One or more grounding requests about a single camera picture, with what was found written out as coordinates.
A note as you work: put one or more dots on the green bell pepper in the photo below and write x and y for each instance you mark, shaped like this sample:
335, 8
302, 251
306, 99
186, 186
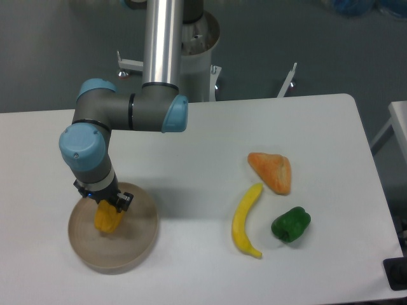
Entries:
291, 225

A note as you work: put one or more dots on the yellow banana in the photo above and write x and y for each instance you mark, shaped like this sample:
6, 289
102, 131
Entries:
238, 232

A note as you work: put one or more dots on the orange croissant bread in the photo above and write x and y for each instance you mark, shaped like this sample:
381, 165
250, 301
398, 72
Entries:
273, 169

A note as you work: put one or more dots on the yellow bell pepper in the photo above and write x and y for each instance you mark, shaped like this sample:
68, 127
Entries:
107, 219

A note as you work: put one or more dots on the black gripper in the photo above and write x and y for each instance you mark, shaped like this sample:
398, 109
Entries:
110, 194

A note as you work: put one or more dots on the beige round plate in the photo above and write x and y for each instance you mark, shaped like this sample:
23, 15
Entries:
123, 249

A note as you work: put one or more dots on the white side table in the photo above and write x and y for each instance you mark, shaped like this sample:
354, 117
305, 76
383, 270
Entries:
395, 125

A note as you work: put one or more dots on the black device at edge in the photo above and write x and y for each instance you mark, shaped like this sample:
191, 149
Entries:
395, 270

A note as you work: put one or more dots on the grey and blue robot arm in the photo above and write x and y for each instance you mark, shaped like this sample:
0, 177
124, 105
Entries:
99, 110

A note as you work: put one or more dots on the blue bag in background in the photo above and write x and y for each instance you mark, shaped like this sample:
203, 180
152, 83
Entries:
391, 8

